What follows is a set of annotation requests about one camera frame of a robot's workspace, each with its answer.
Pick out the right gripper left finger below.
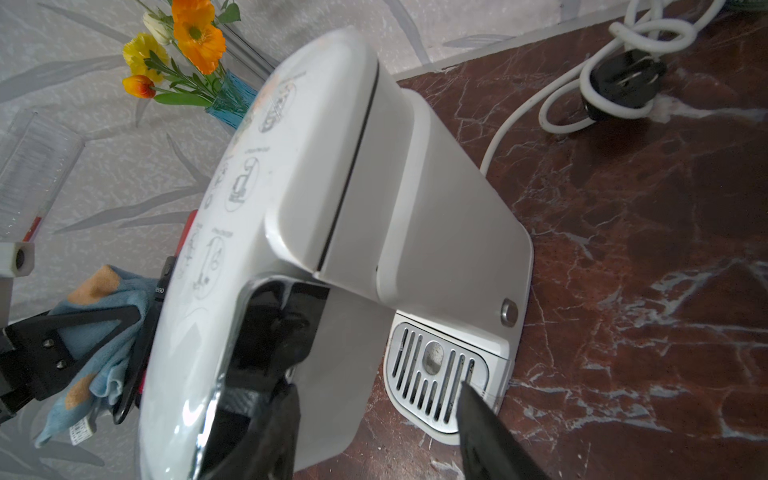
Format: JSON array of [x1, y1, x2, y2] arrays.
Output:
[[200, 385, 300, 479]]

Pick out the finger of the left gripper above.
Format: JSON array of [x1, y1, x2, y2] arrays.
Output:
[[2, 305, 140, 401], [112, 256, 177, 425]]

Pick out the white power cable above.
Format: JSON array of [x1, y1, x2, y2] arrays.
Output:
[[479, 0, 728, 176]]

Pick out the blue glass vase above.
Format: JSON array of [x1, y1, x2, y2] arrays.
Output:
[[205, 72, 257, 130]]

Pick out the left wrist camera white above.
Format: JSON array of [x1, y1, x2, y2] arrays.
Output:
[[0, 242, 35, 279]]

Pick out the orange yellow artificial flowers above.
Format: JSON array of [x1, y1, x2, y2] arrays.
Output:
[[122, 0, 241, 110]]

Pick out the white coffee machine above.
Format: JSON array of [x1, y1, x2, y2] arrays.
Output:
[[137, 28, 534, 479]]

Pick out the clear plastic wall shelf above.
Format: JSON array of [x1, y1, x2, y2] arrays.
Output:
[[1, 110, 85, 242]]

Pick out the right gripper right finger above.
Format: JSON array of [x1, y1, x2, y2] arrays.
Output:
[[456, 383, 548, 480]]

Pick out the blue pink patterned cloth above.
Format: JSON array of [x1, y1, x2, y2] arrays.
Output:
[[34, 265, 158, 448]]

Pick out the red coffee machine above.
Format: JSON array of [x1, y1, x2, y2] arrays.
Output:
[[138, 209, 198, 395]]

